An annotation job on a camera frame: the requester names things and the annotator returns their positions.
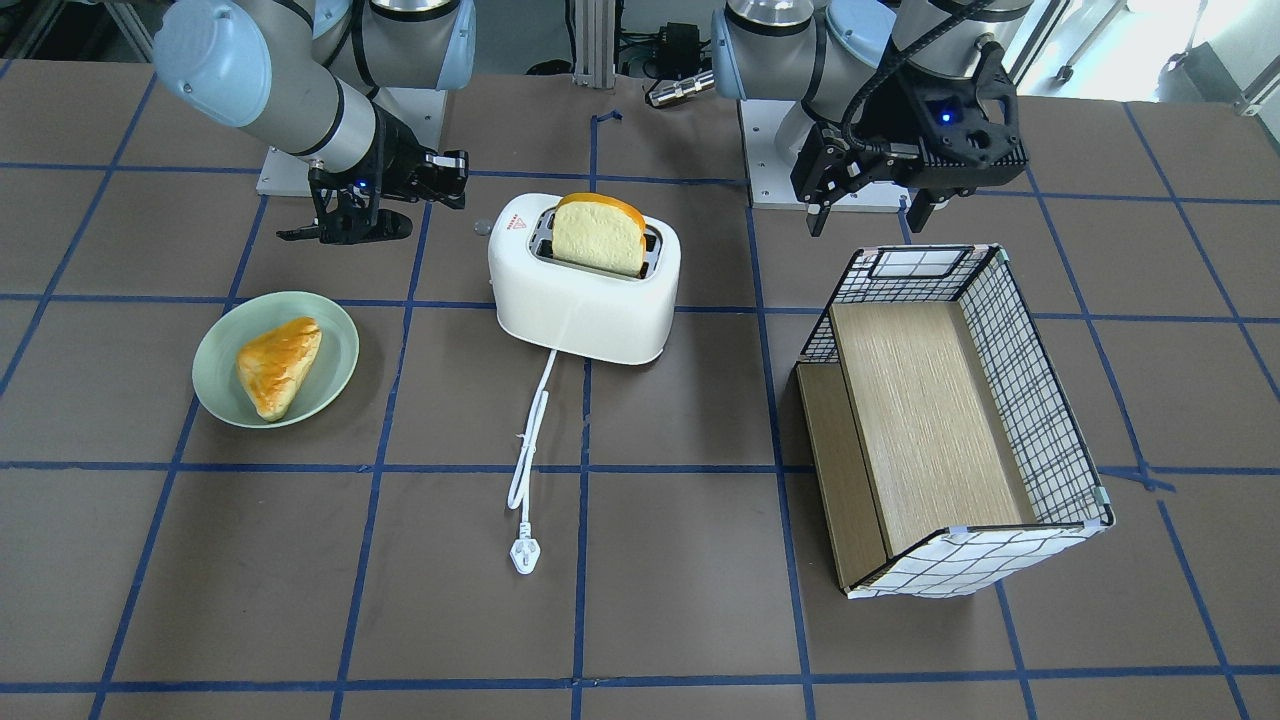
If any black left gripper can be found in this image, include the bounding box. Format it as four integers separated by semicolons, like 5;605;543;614
790;45;1029;237

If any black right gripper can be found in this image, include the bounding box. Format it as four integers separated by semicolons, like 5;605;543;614
276;108;468;245

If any white toaster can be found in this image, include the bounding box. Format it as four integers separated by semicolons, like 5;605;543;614
488;193;682;365

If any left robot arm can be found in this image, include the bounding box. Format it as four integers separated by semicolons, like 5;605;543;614
712;1;1030;237

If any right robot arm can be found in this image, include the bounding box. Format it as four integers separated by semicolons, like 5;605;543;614
154;1;477;246

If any bread slice in toaster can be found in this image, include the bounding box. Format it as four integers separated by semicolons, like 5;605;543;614
550;192;646;277

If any silver cylindrical connector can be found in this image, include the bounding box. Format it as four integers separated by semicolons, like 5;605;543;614
644;70;716;110

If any triangular pastry bread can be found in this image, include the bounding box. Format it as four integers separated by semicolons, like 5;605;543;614
236;316;323;421

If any green plate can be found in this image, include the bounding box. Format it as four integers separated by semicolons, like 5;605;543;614
192;291;360;428

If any aluminium frame post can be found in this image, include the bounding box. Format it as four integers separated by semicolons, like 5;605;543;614
570;0;618;90

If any wire basket with wooden shelf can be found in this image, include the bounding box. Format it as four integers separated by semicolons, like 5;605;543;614
794;245;1116;600

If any white power cord with plug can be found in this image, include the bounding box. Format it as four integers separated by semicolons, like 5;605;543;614
506;348;559;577

